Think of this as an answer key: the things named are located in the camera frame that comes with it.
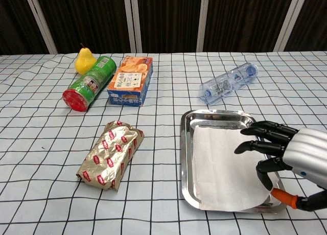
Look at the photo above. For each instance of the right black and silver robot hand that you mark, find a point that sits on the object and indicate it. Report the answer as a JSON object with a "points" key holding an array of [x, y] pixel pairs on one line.
{"points": [[304, 148]]}

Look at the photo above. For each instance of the white paper sheet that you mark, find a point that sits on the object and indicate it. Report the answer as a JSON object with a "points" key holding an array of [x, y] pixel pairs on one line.
{"points": [[222, 168]]}

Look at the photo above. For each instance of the silver metal tray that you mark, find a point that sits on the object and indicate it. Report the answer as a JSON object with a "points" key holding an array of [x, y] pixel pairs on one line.
{"points": [[187, 158]]}

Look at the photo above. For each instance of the clear plastic water bottle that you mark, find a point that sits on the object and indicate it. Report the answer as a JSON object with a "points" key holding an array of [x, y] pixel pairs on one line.
{"points": [[227, 83]]}

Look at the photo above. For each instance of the orange and blue cracker box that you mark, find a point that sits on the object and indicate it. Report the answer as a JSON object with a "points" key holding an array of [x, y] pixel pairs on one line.
{"points": [[131, 81]]}

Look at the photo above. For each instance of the gold foil snack package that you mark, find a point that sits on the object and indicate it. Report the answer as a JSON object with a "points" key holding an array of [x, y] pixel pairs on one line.
{"points": [[112, 155]]}

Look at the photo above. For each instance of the green chip can red lid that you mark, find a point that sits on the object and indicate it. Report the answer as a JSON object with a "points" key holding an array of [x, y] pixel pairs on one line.
{"points": [[90, 83]]}

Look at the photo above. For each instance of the yellow plastic pear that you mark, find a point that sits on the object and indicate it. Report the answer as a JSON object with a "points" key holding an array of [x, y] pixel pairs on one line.
{"points": [[84, 60]]}

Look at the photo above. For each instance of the white black-grid tablecloth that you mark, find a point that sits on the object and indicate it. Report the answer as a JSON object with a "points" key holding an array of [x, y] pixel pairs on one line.
{"points": [[51, 143]]}

